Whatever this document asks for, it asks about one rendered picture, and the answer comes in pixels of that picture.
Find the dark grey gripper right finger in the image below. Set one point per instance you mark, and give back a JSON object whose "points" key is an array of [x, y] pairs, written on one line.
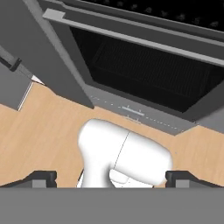
{"points": [[178, 176]]}

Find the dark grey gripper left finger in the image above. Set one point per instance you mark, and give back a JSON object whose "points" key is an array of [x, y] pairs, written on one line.
{"points": [[43, 176]]}

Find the white rounded object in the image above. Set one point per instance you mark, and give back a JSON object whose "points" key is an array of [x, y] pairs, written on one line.
{"points": [[116, 145]]}

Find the grey oven bottom drawer front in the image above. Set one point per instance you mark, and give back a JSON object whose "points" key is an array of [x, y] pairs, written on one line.
{"points": [[137, 112]]}

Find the grey oven door, black window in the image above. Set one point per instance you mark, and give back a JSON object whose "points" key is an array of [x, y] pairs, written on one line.
{"points": [[145, 73]]}

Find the dark grey cupboard door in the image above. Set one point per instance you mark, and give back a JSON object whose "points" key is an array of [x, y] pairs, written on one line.
{"points": [[46, 43]]}

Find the black hob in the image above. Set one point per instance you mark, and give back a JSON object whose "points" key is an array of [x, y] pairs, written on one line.
{"points": [[175, 13]]}

